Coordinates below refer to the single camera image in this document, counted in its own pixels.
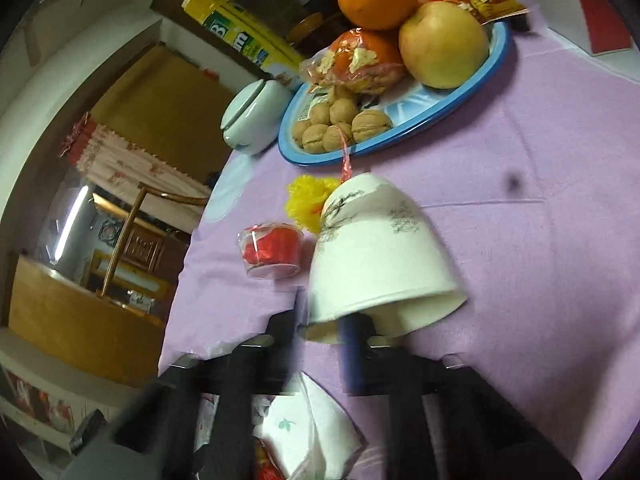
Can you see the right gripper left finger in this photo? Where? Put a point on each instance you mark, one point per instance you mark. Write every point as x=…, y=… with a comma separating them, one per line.
x=196, y=411

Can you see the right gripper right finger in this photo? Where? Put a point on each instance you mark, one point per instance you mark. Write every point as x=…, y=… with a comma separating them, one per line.
x=443, y=420

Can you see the white paper cup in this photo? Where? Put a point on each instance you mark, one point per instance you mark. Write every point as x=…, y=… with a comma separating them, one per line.
x=377, y=254

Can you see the folded white tissue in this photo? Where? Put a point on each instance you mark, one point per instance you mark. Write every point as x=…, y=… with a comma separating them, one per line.
x=306, y=431

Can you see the wooden rattan chair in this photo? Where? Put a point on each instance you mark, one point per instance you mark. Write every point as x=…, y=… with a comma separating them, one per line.
x=141, y=252

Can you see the red jelly cup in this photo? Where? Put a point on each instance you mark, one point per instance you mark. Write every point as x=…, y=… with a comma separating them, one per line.
x=271, y=251

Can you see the purple tablecloth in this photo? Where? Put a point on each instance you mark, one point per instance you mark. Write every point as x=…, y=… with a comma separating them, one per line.
x=533, y=186

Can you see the yellow crumpled wrapper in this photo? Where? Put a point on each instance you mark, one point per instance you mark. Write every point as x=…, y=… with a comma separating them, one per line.
x=306, y=198

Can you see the walnut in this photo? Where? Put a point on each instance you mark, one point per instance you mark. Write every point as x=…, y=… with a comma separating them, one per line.
x=337, y=136
x=313, y=139
x=343, y=111
x=370, y=123
x=319, y=114

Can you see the white lidded ceramic jar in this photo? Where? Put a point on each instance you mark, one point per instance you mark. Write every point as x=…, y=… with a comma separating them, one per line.
x=251, y=122

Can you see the blue rimmed fruit plate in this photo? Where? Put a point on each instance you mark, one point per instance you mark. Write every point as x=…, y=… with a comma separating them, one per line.
x=411, y=106

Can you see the yellow apple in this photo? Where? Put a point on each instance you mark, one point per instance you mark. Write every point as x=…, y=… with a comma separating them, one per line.
x=442, y=46

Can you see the yellow cylindrical canister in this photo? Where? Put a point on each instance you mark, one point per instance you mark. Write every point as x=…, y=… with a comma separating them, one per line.
x=249, y=37

